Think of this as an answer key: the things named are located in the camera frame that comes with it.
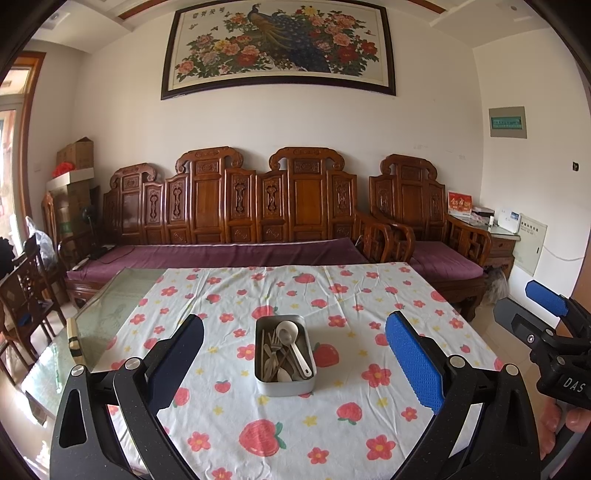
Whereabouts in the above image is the wooden door frame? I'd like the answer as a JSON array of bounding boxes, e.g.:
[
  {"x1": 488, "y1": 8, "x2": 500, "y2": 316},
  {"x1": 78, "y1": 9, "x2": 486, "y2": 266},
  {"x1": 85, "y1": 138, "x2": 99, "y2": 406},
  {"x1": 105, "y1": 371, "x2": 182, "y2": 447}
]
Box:
[{"x1": 0, "y1": 51, "x2": 47, "y2": 232}]

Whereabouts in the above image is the metal tray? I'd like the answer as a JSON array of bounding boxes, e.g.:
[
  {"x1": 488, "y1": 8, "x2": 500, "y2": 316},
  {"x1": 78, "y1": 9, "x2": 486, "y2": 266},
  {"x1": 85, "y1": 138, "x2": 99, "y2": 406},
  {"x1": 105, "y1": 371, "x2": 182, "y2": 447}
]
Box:
[{"x1": 255, "y1": 315, "x2": 318, "y2": 398}]

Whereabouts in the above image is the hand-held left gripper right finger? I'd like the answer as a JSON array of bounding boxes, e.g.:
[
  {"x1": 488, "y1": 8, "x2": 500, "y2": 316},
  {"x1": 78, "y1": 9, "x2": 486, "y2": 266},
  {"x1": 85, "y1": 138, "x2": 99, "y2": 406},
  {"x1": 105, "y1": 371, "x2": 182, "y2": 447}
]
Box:
[{"x1": 385, "y1": 310, "x2": 542, "y2": 480}]

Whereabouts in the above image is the person's right hand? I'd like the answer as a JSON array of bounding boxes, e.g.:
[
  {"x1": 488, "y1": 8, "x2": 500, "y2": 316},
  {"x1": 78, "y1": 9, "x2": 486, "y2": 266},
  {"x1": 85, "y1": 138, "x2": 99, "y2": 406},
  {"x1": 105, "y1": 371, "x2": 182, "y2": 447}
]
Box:
[{"x1": 539, "y1": 401, "x2": 591, "y2": 462}]

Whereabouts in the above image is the wooden block with black band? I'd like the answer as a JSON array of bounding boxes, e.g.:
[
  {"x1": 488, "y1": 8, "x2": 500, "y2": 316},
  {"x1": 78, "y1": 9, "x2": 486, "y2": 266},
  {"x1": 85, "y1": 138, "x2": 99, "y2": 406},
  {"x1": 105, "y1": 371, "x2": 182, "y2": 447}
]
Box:
[{"x1": 66, "y1": 318, "x2": 86, "y2": 365}]

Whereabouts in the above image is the carved wooden sofa bench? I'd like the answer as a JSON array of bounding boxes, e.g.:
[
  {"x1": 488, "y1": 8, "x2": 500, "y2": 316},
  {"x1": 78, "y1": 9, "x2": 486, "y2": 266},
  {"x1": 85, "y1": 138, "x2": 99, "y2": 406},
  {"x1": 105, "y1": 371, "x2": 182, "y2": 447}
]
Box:
[{"x1": 65, "y1": 147, "x2": 416, "y2": 310}]

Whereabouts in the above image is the red gift box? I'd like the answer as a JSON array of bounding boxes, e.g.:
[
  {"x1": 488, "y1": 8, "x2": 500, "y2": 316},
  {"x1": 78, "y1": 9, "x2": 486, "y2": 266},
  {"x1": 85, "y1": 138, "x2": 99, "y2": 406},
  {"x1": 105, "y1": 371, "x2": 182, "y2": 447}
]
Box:
[{"x1": 448, "y1": 191, "x2": 472, "y2": 216}]

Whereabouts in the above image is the grey electrical wall box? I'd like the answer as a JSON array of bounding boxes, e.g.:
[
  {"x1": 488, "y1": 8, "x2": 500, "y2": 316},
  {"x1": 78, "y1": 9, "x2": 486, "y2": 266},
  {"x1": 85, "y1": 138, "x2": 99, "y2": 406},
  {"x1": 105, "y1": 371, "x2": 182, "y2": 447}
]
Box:
[{"x1": 488, "y1": 105, "x2": 528, "y2": 139}]

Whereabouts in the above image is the purple armchair cushion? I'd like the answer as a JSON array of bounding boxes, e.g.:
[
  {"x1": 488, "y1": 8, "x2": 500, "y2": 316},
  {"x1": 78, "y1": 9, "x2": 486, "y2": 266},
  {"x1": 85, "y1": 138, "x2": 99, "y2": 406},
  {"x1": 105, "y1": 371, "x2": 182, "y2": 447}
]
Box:
[{"x1": 409, "y1": 240, "x2": 485, "y2": 280}]

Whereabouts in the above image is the wooden chair with tall back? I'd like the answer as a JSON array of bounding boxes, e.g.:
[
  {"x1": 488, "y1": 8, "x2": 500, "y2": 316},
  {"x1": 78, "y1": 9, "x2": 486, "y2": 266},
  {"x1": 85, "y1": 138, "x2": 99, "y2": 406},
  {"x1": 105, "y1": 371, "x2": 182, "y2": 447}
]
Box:
[{"x1": 41, "y1": 191, "x2": 79, "y2": 296}]

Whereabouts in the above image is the small cardboard box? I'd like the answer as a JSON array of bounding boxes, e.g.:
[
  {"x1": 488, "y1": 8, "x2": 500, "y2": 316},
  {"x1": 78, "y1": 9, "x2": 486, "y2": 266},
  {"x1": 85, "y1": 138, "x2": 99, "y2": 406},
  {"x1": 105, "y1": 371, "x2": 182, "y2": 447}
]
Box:
[{"x1": 57, "y1": 137, "x2": 95, "y2": 171}]

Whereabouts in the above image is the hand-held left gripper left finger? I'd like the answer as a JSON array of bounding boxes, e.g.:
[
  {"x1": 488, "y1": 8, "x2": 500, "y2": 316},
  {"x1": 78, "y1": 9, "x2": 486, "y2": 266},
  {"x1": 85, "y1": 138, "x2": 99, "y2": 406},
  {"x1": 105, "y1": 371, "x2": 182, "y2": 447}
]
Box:
[{"x1": 48, "y1": 314, "x2": 206, "y2": 480}]

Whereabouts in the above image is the strawberry flower tablecloth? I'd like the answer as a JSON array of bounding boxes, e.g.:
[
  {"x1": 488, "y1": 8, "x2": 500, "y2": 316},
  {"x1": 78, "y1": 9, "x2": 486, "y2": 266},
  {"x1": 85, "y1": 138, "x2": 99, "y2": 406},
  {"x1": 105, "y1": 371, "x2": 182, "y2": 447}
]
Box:
[{"x1": 95, "y1": 262, "x2": 504, "y2": 480}]

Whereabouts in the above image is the framed peacock painting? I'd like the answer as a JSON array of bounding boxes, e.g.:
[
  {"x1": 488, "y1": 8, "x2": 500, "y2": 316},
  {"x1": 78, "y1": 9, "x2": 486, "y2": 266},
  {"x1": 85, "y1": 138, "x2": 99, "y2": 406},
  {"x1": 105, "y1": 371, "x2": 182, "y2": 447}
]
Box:
[{"x1": 160, "y1": 0, "x2": 397, "y2": 101}]

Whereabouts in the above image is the wooden side table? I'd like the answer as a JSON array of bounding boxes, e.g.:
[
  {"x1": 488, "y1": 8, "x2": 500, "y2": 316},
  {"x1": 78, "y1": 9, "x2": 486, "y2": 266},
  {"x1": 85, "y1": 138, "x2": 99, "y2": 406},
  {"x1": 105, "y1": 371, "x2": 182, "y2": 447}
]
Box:
[{"x1": 480, "y1": 219, "x2": 520, "y2": 280}]

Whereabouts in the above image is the white wall cable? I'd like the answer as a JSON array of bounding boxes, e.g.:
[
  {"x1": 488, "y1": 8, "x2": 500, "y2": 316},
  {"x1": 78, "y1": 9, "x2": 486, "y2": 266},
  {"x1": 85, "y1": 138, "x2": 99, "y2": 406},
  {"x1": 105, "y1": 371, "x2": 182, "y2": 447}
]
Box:
[{"x1": 542, "y1": 246, "x2": 591, "y2": 262}]

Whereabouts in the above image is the purple sofa cushion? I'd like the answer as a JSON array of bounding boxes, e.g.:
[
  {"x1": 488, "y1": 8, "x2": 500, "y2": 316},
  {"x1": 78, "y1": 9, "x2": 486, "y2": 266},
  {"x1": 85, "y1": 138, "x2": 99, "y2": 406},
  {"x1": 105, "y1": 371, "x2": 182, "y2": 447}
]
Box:
[{"x1": 67, "y1": 237, "x2": 370, "y2": 280}]

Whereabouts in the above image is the white desk device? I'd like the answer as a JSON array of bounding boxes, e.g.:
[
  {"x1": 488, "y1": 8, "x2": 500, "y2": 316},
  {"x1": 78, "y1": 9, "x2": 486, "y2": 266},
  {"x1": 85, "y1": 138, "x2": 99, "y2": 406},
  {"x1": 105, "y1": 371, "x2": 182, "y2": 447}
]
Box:
[{"x1": 496, "y1": 210, "x2": 522, "y2": 234}]

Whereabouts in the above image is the carved wooden armchair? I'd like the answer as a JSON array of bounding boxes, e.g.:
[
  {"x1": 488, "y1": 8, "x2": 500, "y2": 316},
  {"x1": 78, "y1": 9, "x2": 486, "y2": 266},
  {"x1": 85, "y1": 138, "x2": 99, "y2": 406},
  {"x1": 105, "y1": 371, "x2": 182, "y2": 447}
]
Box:
[{"x1": 368, "y1": 154, "x2": 492, "y2": 321}]

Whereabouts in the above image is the dark wooden dining chair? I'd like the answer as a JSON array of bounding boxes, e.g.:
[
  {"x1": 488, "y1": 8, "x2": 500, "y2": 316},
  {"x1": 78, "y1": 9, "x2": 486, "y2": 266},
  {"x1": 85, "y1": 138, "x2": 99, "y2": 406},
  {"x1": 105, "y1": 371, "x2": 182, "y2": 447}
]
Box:
[{"x1": 0, "y1": 251, "x2": 68, "y2": 370}]

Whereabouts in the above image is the white flat box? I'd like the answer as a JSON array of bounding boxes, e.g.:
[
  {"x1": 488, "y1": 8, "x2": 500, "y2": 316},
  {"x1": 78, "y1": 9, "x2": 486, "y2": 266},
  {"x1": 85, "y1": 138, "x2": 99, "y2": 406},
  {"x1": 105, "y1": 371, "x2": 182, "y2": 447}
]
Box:
[{"x1": 46, "y1": 167, "x2": 95, "y2": 192}]

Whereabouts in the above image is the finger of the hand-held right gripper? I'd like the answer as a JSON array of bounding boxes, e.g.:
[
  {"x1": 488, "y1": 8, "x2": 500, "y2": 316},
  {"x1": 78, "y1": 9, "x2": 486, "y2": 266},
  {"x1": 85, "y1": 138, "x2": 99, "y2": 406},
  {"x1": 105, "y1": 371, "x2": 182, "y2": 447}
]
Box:
[
  {"x1": 525, "y1": 280, "x2": 591, "y2": 342},
  {"x1": 493, "y1": 298, "x2": 591, "y2": 370}
]

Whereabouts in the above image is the dark cloth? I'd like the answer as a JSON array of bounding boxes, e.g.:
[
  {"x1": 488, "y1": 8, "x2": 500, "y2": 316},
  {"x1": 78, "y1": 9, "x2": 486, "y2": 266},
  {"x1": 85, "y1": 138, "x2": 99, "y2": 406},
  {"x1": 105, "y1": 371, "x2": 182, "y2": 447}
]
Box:
[{"x1": 0, "y1": 236, "x2": 17, "y2": 278}]

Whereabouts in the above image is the white wall panel box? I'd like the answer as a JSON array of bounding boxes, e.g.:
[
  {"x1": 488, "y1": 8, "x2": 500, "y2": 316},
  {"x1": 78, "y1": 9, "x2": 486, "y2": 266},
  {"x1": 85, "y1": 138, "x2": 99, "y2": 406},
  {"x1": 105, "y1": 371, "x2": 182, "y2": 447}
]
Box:
[{"x1": 512, "y1": 217, "x2": 549, "y2": 278}]

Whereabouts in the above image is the large cream spoon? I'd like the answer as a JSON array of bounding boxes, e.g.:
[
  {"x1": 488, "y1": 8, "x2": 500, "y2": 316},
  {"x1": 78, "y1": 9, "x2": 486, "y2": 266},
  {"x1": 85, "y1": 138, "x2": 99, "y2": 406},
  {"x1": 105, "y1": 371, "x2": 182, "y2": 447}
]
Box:
[{"x1": 276, "y1": 320, "x2": 312, "y2": 377}]

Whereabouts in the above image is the clear plastic bag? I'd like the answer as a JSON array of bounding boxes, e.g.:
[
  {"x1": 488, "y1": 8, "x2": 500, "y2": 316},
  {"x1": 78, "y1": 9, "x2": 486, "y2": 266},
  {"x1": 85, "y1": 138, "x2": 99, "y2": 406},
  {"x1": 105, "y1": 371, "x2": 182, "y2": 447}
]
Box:
[{"x1": 25, "y1": 216, "x2": 56, "y2": 266}]

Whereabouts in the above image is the grey mop head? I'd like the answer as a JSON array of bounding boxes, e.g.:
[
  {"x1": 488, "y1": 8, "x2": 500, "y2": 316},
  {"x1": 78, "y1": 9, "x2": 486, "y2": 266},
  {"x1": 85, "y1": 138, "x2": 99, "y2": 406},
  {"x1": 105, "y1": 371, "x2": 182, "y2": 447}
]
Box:
[{"x1": 485, "y1": 268, "x2": 511, "y2": 303}]

